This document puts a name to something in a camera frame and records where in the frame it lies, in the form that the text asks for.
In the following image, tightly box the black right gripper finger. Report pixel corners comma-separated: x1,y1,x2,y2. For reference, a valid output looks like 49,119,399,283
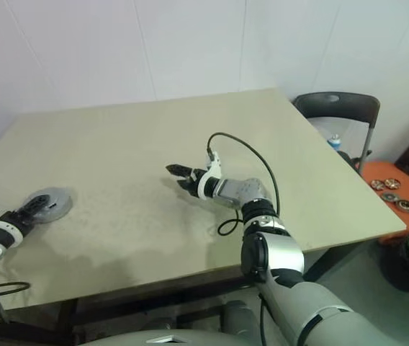
164,163,196,179
174,178,201,198

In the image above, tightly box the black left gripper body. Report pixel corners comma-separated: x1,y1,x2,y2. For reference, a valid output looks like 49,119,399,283
0,210,26,231

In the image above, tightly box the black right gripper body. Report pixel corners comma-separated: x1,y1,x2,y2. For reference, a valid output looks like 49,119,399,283
189,167,209,198

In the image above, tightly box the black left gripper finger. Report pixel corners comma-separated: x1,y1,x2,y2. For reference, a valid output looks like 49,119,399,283
15,192,52,226

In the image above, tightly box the grey motor housing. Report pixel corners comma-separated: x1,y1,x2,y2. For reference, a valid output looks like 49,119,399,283
24,205,75,225

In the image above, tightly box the dark grey rounded shape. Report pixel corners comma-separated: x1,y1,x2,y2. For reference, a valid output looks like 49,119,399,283
143,316,176,331
220,300,263,346

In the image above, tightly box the grey robot torso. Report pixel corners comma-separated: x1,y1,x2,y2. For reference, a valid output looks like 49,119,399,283
92,324,274,346

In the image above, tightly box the black folding chair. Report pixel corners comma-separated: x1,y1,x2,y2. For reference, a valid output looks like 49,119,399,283
292,92,382,170

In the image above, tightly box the black waste bin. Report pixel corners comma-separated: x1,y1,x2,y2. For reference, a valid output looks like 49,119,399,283
382,228,409,293

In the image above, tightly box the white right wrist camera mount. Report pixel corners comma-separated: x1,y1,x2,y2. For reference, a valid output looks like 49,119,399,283
196,151,224,200

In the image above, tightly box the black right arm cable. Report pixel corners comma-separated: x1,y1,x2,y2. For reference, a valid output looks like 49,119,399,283
206,132,282,238

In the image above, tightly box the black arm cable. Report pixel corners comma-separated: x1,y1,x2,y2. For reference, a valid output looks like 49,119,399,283
206,132,282,238
0,280,32,295

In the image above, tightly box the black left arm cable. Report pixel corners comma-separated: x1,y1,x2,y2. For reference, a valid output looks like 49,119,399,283
0,280,32,295

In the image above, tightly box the black metal table frame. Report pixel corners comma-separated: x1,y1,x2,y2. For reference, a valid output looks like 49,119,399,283
55,240,367,340

